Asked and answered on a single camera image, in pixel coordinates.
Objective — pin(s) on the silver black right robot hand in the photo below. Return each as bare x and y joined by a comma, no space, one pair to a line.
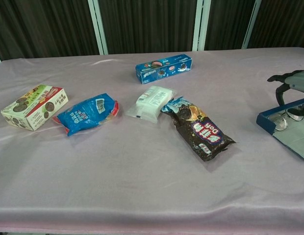
299,79

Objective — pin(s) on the thin metal eyeglasses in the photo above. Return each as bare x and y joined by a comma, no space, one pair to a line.
280,123

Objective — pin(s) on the blue grey box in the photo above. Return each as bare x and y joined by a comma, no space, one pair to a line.
294,139

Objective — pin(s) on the dark brown cookie bag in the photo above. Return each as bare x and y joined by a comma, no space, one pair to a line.
203,132

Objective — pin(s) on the blue Oreo cookie box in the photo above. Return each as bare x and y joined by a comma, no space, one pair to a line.
164,69

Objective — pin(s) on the white clear wrapped packet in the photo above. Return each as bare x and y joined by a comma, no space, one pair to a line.
149,102

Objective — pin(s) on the pink tablecloth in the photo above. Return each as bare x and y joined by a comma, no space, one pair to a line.
142,183

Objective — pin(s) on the blue snack bag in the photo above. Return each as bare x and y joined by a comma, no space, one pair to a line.
85,113

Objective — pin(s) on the cream green cookie box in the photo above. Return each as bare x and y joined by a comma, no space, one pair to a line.
34,107

